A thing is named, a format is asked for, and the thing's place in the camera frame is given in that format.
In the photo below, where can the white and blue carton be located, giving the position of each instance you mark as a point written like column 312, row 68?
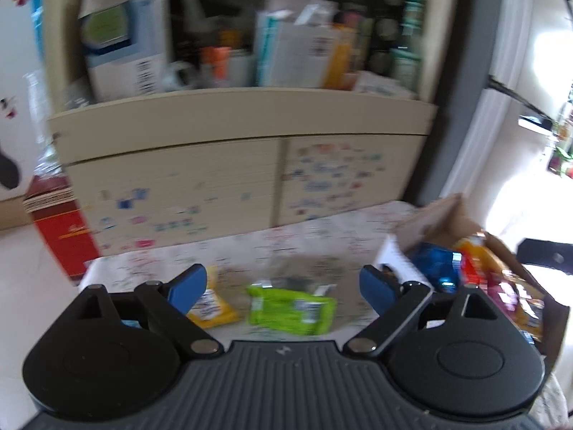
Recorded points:
column 121, row 45

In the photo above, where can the black metal bar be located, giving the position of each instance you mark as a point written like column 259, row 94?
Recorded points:
column 532, row 118

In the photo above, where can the red box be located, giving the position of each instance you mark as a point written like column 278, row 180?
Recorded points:
column 58, row 228

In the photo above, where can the beige cabinet with stickers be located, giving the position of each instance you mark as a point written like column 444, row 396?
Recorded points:
column 224, row 112

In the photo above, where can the colourful striped box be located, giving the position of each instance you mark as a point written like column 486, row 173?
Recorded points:
column 360, row 40

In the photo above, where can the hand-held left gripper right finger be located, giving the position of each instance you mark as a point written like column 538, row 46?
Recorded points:
column 376, row 291

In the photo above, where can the yellow box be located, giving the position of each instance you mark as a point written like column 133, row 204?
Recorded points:
column 338, row 62

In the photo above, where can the colourful toy shelf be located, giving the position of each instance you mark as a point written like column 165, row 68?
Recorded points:
column 563, row 143

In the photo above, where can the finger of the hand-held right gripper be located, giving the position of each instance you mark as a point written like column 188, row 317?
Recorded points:
column 548, row 255

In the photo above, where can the flat white medicine box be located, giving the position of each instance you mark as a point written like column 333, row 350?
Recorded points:
column 385, row 86

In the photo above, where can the white plastic jug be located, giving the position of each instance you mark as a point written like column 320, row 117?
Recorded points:
column 210, row 0

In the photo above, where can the yellow snack packet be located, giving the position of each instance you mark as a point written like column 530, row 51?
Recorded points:
column 212, row 309

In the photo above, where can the white card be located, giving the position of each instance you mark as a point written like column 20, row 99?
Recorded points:
column 400, row 262

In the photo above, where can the green snack packet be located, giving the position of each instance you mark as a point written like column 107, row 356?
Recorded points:
column 291, row 311

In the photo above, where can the white box with barcode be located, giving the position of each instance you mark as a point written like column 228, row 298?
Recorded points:
column 295, row 58

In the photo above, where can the brown cardboard box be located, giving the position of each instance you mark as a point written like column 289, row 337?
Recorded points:
column 441, row 224

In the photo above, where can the shiny dark blue snack packet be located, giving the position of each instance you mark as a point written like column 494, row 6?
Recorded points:
column 436, row 264

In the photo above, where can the orange snack packet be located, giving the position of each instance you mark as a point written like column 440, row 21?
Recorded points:
column 479, row 255

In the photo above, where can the orange tube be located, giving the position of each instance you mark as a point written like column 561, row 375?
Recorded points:
column 215, row 65

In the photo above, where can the white printed panel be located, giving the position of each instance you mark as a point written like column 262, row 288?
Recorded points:
column 18, row 76

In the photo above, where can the floral tablecloth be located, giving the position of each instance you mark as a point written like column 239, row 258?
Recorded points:
column 291, row 242

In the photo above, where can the teal capped bottle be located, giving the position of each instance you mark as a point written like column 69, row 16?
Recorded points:
column 412, row 13

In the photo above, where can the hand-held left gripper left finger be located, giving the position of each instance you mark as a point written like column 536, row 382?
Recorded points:
column 188, row 287

